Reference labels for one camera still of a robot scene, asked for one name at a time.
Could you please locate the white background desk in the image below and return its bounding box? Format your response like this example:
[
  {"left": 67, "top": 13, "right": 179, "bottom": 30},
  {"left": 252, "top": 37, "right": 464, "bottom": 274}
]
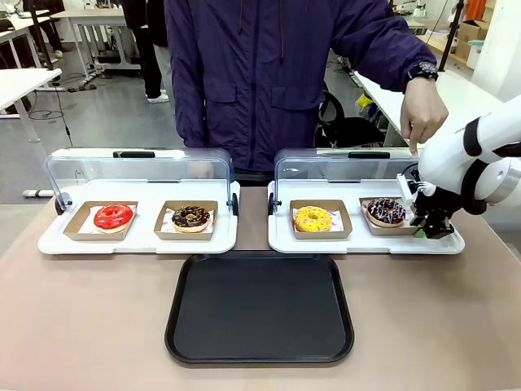
[{"left": 49, "top": 7, "right": 142, "bottom": 91}]

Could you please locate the chocolate glazed donut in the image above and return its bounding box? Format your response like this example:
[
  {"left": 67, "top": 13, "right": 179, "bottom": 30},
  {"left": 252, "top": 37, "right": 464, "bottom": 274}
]
[{"left": 170, "top": 204, "right": 213, "bottom": 234}]

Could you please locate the cardboard tray of purple donut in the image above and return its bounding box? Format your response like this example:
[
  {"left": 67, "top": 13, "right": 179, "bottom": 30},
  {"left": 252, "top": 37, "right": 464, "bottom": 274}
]
[{"left": 358, "top": 196, "right": 425, "bottom": 238}]

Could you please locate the brown cardboard box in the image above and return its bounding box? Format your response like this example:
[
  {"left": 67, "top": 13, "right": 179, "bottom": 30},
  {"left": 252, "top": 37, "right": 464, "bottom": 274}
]
[{"left": 454, "top": 19, "right": 491, "bottom": 59}]

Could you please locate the red glazed donut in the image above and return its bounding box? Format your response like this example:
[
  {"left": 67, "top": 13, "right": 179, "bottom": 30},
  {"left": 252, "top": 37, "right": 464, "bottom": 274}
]
[{"left": 93, "top": 203, "right": 136, "bottom": 235}]

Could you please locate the black office chair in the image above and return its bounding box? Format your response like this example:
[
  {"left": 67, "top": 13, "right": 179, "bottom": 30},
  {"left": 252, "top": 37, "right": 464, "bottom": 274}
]
[{"left": 314, "top": 89, "right": 386, "bottom": 149}]

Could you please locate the white display tray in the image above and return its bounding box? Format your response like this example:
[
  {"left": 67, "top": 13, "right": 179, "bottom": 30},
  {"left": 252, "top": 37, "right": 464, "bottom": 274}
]
[
  {"left": 37, "top": 178, "right": 239, "bottom": 256},
  {"left": 267, "top": 178, "right": 466, "bottom": 256}
]

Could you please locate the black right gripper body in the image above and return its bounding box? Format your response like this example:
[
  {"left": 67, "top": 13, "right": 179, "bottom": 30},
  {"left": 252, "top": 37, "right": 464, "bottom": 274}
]
[{"left": 413, "top": 187, "right": 463, "bottom": 223}]

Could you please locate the large white work table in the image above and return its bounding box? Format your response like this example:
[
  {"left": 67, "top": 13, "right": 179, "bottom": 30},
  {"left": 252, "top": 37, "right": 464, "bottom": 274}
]
[{"left": 352, "top": 68, "right": 521, "bottom": 148}]

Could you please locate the cardboard tray of chocolate donut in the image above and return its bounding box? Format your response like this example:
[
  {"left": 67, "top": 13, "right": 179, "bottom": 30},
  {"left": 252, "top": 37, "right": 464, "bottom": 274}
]
[{"left": 153, "top": 199, "right": 220, "bottom": 243}]

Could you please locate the yellow sprinkled donut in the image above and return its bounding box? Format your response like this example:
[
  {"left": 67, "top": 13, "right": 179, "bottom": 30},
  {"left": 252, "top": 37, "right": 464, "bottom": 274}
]
[{"left": 293, "top": 205, "right": 334, "bottom": 234}]

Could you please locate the bystander in black trousers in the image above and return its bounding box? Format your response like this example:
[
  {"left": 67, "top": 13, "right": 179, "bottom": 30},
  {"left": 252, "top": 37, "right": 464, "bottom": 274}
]
[{"left": 120, "top": 0, "right": 170, "bottom": 104}]

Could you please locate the bystander in grey trousers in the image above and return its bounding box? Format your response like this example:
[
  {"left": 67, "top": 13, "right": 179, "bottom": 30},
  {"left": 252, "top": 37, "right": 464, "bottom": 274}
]
[{"left": 154, "top": 42, "right": 176, "bottom": 103}]

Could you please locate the black wristwatch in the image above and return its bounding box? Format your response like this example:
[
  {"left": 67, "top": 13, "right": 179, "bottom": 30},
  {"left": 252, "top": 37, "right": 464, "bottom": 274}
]
[{"left": 407, "top": 60, "right": 440, "bottom": 83}]

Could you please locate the cardboard tray of red donut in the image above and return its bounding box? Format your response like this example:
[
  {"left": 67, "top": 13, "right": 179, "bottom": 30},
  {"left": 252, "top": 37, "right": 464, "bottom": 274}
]
[{"left": 62, "top": 200, "right": 140, "bottom": 243}]

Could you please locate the paper liner under chocolate donut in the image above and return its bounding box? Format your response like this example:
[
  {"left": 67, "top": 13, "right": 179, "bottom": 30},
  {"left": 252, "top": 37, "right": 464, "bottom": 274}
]
[{"left": 161, "top": 209, "right": 216, "bottom": 235}]

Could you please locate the clear hinged display lid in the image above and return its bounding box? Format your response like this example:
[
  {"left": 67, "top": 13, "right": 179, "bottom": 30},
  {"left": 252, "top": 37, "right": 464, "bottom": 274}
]
[
  {"left": 42, "top": 147, "right": 240, "bottom": 217},
  {"left": 268, "top": 147, "right": 425, "bottom": 216}
]

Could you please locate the person's left forearm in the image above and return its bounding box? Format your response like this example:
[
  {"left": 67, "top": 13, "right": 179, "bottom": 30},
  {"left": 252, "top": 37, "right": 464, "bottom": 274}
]
[{"left": 357, "top": 11, "right": 440, "bottom": 93}]

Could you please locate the purple sprinkled donut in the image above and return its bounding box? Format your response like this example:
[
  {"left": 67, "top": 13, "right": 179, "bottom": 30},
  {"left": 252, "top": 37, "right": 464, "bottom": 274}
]
[{"left": 366, "top": 197, "right": 407, "bottom": 229}]

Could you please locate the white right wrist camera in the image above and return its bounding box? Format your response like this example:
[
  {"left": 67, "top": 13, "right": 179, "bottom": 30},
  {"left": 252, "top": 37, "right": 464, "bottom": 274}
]
[{"left": 396, "top": 172, "right": 437, "bottom": 207}]

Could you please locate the black serving tray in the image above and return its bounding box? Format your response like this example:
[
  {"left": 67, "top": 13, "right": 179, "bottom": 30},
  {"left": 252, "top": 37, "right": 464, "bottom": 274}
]
[{"left": 164, "top": 252, "right": 355, "bottom": 365}]

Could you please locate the person in navy jacket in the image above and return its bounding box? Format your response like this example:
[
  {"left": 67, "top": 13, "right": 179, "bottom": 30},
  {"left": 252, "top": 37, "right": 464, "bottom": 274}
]
[{"left": 162, "top": 0, "right": 440, "bottom": 175}]

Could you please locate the person's right hand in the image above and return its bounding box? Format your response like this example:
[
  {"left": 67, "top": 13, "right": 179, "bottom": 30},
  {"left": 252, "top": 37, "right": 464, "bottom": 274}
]
[{"left": 188, "top": 160, "right": 215, "bottom": 181}]

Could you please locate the black stand pole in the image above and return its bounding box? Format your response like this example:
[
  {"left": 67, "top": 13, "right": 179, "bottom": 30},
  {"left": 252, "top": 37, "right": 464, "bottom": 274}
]
[{"left": 436, "top": 0, "right": 466, "bottom": 73}]

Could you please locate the paper liner under red donut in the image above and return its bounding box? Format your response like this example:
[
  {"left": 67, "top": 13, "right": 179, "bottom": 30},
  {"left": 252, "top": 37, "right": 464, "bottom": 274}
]
[{"left": 77, "top": 204, "right": 138, "bottom": 235}]

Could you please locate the cardboard tray of yellow donut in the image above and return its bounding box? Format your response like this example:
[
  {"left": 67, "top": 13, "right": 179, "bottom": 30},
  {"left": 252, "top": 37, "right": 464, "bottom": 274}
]
[{"left": 289, "top": 198, "right": 352, "bottom": 241}]

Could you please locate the person's left hand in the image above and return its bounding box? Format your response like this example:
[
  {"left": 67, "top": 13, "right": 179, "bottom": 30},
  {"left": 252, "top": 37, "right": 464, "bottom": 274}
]
[{"left": 399, "top": 76, "right": 450, "bottom": 157}]

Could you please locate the colourful bag under table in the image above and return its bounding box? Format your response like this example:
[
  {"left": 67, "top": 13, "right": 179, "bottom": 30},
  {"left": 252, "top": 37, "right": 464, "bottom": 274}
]
[{"left": 355, "top": 91, "right": 374, "bottom": 120}]

